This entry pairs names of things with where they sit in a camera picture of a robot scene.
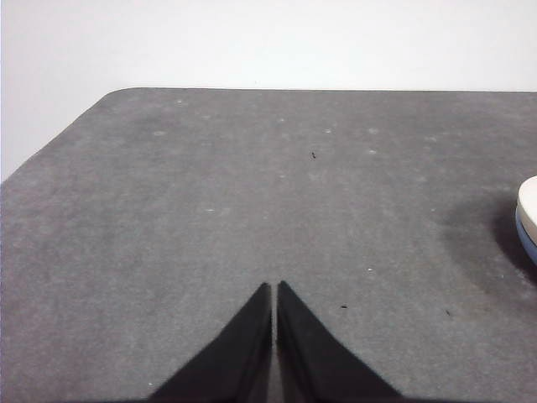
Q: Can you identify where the blue round plate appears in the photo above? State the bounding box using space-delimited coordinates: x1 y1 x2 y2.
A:
514 207 537 267

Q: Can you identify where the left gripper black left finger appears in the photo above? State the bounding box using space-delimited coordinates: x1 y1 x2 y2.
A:
147 281 274 403

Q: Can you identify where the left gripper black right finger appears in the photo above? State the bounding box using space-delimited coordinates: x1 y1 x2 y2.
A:
275 280 406 403

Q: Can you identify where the white round plate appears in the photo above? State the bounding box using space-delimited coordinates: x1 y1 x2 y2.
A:
516 175 537 249

